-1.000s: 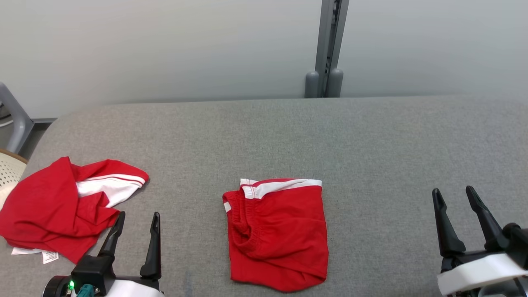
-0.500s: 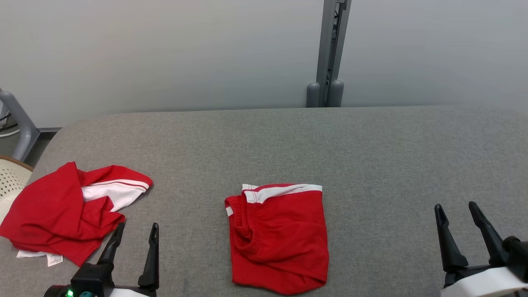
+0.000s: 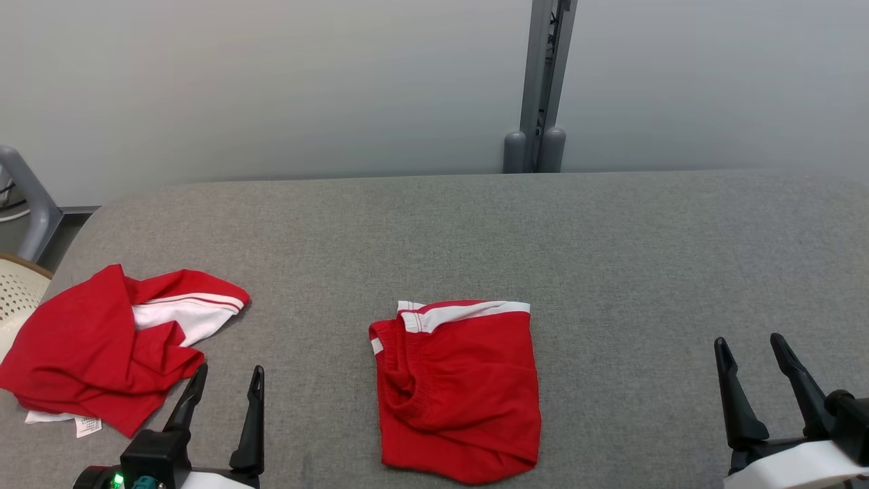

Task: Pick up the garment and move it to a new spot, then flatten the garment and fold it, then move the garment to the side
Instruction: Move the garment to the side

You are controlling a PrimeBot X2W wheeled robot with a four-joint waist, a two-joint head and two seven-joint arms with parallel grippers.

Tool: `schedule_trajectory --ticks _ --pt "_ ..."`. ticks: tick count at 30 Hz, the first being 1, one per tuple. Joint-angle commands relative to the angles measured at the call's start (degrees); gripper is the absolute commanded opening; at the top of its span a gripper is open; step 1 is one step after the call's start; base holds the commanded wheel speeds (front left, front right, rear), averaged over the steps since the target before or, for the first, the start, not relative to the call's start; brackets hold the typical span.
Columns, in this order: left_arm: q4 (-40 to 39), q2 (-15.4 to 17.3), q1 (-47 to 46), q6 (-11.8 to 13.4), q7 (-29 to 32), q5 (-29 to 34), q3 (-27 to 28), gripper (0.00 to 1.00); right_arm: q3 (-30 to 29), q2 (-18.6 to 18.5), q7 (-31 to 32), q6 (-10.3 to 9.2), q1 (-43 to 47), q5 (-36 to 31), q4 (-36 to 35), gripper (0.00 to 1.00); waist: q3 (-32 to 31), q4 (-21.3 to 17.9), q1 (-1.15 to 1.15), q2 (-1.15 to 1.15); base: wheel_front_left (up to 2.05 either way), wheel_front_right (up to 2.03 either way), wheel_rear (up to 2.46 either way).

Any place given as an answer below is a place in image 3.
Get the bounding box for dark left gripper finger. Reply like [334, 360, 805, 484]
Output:
[229, 365, 265, 475]
[162, 363, 209, 433]

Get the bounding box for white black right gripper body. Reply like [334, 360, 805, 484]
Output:
[722, 435, 869, 489]

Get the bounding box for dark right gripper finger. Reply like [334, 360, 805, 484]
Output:
[770, 332, 836, 437]
[714, 337, 771, 450]

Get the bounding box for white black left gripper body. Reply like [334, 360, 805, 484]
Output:
[71, 465, 263, 489]

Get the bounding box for red white t-shirt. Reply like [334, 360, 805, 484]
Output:
[0, 264, 251, 439]

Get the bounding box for red white shorts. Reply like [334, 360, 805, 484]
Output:
[369, 300, 542, 485]

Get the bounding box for grey fabric sofa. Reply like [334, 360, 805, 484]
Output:
[0, 170, 869, 489]

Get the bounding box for cream perforated laundry basket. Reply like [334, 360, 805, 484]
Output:
[0, 253, 54, 361]

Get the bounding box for grey metal chair frame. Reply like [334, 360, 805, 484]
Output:
[0, 145, 101, 263]

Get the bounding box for grey cylinder post foot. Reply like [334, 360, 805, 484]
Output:
[540, 126, 567, 173]
[503, 130, 528, 174]

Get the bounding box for grey partition post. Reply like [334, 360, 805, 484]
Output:
[520, 0, 579, 173]

